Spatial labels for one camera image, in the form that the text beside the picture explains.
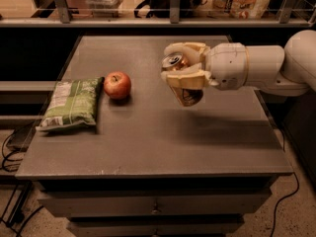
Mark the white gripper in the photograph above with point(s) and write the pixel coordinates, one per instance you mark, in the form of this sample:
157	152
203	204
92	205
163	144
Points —
227	64

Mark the orange soda can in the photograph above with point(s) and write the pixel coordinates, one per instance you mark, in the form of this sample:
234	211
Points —
184	93

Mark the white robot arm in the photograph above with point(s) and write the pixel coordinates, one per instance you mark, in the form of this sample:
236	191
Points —
288	70

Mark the black bag on shelf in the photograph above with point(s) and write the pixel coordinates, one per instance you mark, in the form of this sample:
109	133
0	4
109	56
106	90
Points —
163	8

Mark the colourful snack bag on shelf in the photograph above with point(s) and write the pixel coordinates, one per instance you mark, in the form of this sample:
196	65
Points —
238	9

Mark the red apple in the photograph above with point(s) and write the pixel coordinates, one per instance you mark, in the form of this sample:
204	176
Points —
117	85

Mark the green chip bag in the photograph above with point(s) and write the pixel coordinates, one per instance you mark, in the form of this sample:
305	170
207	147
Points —
73	104

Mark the grey cabinet upper drawer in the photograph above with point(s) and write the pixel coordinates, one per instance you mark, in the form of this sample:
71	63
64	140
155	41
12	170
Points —
104	204

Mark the grey cabinet drawer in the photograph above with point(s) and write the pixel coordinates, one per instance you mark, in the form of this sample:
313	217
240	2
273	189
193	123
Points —
104	204
155	226

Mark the grey cabinet lower drawer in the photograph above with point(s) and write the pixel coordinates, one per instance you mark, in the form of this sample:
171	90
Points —
155	226

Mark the grey metal shelf rail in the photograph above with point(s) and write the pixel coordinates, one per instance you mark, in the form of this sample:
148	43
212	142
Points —
75	13

